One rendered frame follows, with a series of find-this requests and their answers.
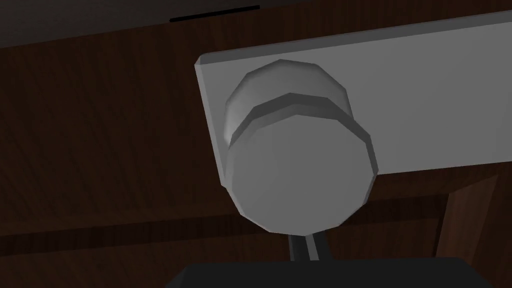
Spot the dark brown wooden door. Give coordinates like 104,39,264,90
0,0,512,288

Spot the grey door knob plate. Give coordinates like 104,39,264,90
193,11,512,189

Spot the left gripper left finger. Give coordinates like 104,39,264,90
287,233,313,262

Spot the grey round door knob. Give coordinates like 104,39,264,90
222,58,380,237

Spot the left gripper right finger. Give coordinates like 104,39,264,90
305,231,331,262

